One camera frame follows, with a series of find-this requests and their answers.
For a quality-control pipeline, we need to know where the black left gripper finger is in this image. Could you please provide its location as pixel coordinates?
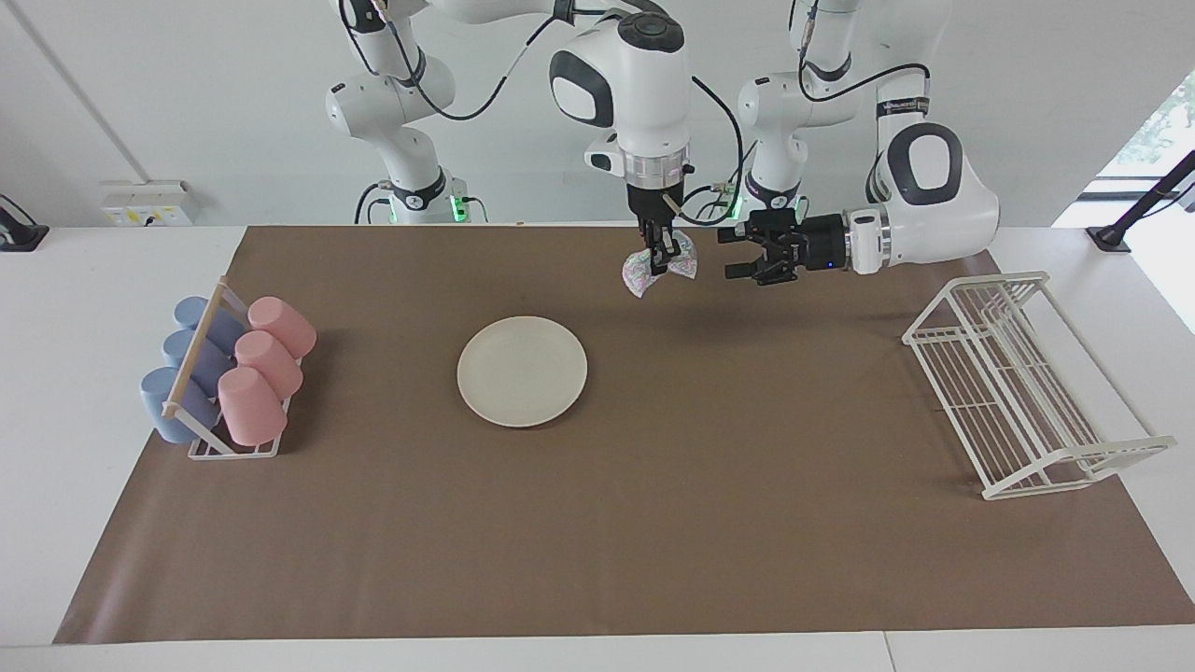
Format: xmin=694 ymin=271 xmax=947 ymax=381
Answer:
xmin=725 ymin=251 xmax=795 ymax=287
xmin=716 ymin=209 xmax=795 ymax=246

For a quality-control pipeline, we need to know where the cream round plate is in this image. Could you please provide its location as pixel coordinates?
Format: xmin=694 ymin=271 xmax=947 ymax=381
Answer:
xmin=456 ymin=315 xmax=589 ymax=429

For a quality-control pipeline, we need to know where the brown table mat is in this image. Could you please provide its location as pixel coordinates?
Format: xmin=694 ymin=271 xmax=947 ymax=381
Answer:
xmin=53 ymin=224 xmax=1195 ymax=645

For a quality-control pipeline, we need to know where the pink plastic cup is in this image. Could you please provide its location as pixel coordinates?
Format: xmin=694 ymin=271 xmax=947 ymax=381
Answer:
xmin=233 ymin=330 xmax=305 ymax=400
xmin=246 ymin=296 xmax=317 ymax=361
xmin=217 ymin=366 xmax=288 ymax=448

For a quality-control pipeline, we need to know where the blue plastic cup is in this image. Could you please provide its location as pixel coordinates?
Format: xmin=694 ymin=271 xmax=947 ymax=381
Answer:
xmin=162 ymin=329 xmax=234 ymax=399
xmin=173 ymin=296 xmax=248 ymax=354
xmin=139 ymin=366 xmax=223 ymax=445

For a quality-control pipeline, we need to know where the white cup rack wooden bar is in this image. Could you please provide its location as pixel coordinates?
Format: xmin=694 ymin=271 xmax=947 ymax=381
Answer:
xmin=162 ymin=276 xmax=302 ymax=461

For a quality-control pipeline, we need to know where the black left base cable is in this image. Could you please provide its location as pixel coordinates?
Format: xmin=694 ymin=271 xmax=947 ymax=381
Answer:
xmin=696 ymin=140 xmax=759 ymax=225

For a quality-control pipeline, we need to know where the black base cable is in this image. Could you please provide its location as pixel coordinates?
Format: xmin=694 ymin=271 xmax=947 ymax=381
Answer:
xmin=696 ymin=140 xmax=759 ymax=225
xmin=353 ymin=181 xmax=393 ymax=226

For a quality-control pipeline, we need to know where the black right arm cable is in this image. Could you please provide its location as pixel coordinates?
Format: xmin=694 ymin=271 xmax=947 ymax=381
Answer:
xmin=341 ymin=0 xmax=747 ymax=229

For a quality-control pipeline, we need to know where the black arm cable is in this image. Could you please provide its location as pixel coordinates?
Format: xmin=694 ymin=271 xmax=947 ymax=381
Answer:
xmin=789 ymin=0 xmax=933 ymax=105
xmin=341 ymin=0 xmax=747 ymax=229

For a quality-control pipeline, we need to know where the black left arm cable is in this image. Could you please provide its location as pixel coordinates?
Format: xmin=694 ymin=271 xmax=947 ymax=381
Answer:
xmin=789 ymin=0 xmax=933 ymax=105

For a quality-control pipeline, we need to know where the white wire dish rack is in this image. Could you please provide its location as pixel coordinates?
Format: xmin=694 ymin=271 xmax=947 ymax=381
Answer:
xmin=901 ymin=271 xmax=1178 ymax=502

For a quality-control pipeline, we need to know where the black right base cable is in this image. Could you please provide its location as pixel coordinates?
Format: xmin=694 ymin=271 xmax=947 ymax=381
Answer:
xmin=353 ymin=181 xmax=393 ymax=226

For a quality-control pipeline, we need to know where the white wall power outlet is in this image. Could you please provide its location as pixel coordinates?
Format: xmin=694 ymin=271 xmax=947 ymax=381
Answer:
xmin=100 ymin=179 xmax=196 ymax=228

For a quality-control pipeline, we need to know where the black clamp mount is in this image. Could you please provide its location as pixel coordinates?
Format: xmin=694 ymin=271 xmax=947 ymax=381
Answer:
xmin=0 ymin=193 xmax=50 ymax=254

